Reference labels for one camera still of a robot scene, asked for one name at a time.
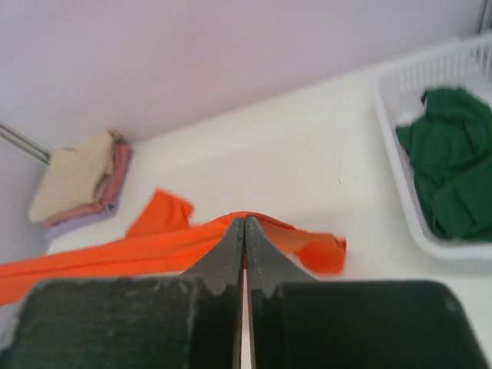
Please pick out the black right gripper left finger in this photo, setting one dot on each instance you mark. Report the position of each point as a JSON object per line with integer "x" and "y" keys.
{"x": 192, "y": 320}

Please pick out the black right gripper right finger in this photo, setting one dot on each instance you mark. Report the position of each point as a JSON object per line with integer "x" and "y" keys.
{"x": 297, "y": 321}

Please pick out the orange t-shirt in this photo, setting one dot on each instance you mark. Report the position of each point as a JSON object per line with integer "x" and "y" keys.
{"x": 162, "y": 240}

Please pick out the lavender folded t-shirt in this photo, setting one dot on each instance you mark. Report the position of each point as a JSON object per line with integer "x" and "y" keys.
{"x": 82, "y": 216}

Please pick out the pink folded t-shirt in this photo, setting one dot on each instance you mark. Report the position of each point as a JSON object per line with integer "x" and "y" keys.
{"x": 122, "y": 154}

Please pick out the beige folded t-shirt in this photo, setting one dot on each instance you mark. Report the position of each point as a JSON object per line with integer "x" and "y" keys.
{"x": 75, "y": 176}

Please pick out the green t-shirt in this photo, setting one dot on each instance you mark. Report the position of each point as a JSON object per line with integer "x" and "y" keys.
{"x": 449, "y": 149}

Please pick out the white perforated plastic basket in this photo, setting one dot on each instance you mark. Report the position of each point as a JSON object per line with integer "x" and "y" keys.
{"x": 462, "y": 62}

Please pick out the left aluminium frame post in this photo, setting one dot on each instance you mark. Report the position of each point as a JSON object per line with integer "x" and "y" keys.
{"x": 24, "y": 144}

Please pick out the aluminium frame post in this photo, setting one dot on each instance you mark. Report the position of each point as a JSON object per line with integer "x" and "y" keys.
{"x": 24, "y": 144}
{"x": 485, "y": 17}

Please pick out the right aluminium frame post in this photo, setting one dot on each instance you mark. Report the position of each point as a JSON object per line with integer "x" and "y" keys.
{"x": 485, "y": 17}

